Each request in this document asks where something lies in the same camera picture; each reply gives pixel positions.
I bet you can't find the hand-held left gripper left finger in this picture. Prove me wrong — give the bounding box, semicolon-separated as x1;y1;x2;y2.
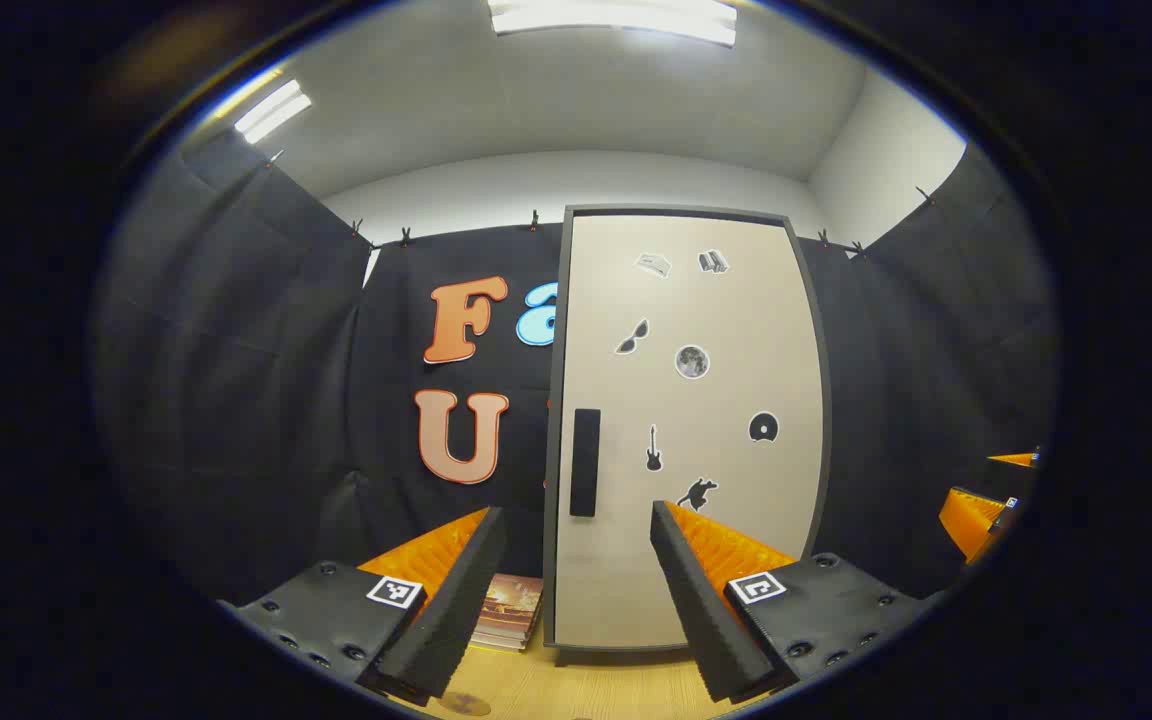
216;505;509;706

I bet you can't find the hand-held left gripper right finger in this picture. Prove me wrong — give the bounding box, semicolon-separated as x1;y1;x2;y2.
650;500;922;704

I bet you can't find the dark grey cabinet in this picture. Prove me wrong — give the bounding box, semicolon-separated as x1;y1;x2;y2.
543;205;834;668

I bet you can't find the black cabinet door handle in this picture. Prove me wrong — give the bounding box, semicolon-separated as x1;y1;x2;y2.
569;408;602;518

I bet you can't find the brown cover book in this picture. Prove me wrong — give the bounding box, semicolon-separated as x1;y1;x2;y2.
481;573;544;626

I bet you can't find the black backdrop cloth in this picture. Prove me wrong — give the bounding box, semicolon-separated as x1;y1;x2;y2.
96;130;1057;611

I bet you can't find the narrow ceiling light strip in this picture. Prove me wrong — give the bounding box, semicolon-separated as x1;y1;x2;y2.
233;80;314;144

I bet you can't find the large ceiling light panel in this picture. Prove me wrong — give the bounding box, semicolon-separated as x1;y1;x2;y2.
488;0;739;48

